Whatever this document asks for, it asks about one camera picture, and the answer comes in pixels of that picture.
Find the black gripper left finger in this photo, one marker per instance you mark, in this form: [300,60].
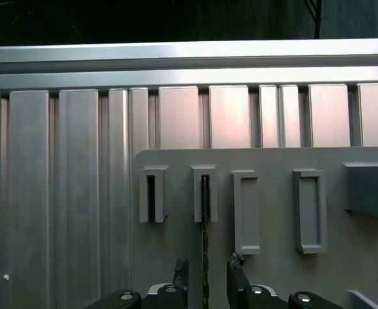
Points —
[181,289]

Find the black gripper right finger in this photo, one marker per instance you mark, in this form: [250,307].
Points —
[238,289]

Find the blue RAM stick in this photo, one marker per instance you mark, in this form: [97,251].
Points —
[204,257]

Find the grey plastic parts rack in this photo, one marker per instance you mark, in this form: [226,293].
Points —
[272,161]

